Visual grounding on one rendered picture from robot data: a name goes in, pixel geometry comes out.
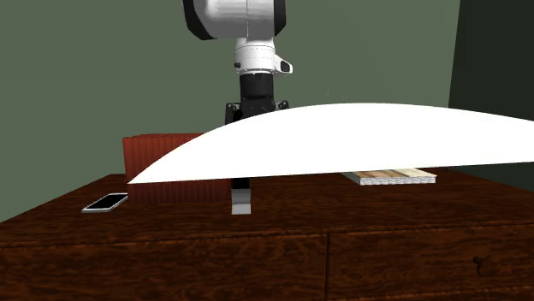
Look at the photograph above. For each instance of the red ribbed robot stand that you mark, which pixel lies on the red ribbed robot stand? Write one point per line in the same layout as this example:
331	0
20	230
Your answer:
146	154

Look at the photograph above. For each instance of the dark wooden chest of drawers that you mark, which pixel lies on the dark wooden chest of drawers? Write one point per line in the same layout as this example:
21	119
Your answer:
250	258

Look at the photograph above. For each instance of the beige striped book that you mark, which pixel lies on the beige striped book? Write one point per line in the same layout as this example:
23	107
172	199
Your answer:
392	176

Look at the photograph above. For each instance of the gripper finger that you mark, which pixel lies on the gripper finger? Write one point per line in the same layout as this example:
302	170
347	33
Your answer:
241	202

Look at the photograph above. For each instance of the white curved slab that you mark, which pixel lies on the white curved slab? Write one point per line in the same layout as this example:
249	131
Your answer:
342	141

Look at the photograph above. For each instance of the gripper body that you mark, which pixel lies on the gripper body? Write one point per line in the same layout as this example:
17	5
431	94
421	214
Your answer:
256	93

